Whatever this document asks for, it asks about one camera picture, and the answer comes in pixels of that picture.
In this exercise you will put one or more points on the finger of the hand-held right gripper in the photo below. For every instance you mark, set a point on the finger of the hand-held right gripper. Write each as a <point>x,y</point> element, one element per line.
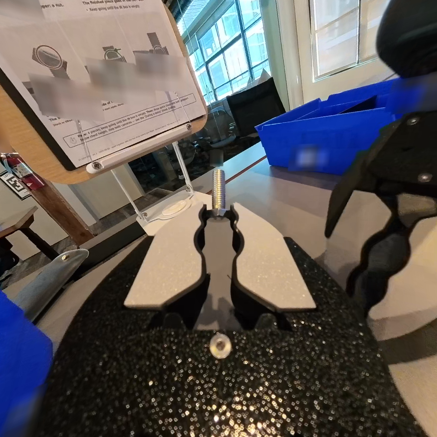
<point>420,205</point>
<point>420,280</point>

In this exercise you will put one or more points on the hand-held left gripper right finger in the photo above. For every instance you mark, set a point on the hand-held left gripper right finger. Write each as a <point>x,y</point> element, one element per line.
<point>273,266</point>

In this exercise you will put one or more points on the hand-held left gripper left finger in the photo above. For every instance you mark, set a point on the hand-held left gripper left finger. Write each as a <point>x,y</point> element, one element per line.
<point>164,263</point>

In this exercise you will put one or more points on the silver hex bolt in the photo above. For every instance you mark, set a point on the silver hex bolt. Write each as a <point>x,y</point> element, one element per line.
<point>218,191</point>

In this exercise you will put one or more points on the blue plastic bin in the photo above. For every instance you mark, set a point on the blue plastic bin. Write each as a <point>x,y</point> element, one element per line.
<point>280,143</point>
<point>20,358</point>

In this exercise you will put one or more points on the grey metal clamp lever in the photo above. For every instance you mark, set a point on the grey metal clamp lever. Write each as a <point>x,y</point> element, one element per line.
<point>44,283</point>

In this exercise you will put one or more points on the window with white blind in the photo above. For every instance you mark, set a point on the window with white blind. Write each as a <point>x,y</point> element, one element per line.
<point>341,34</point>

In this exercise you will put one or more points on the printed instruction sheet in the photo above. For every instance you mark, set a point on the printed instruction sheet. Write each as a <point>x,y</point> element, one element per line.
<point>143,129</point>

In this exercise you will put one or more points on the cluster of grey office chairs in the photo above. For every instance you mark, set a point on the cluster of grey office chairs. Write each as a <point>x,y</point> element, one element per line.
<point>218,136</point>

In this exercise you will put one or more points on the wooden side table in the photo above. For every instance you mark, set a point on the wooden side table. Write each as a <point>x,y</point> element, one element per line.
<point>17,222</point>

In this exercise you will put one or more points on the black mesh office chair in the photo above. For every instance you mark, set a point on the black mesh office chair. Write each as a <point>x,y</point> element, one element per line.
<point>252,105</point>

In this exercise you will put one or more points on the red fire extinguisher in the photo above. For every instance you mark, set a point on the red fire extinguisher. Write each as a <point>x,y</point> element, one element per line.
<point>24,174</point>

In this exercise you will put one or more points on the black white marker sign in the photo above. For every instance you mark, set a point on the black white marker sign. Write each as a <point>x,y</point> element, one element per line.
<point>15,186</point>

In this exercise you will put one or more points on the black backing board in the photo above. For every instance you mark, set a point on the black backing board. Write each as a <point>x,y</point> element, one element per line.
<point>36,119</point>

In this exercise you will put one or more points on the dark framed window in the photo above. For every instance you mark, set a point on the dark framed window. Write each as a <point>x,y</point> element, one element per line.
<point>232,51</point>

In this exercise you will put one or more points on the brown wooden post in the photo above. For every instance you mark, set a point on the brown wooden post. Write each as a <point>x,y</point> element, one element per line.
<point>61,211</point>

